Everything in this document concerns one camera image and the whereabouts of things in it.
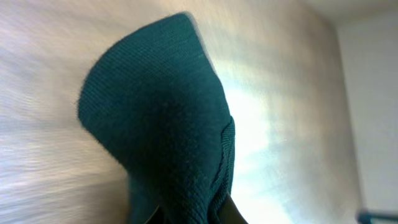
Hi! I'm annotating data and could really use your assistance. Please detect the black polo shirt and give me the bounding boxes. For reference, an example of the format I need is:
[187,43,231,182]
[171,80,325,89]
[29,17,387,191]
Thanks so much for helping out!
[78,12,235,223]

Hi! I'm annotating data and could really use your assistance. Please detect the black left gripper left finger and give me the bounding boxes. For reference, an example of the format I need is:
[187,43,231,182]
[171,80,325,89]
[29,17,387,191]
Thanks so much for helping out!
[145,206,165,224]

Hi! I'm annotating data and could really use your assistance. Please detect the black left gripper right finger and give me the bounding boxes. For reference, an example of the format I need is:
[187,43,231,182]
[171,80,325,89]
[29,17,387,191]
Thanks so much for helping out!
[218,194,248,224]

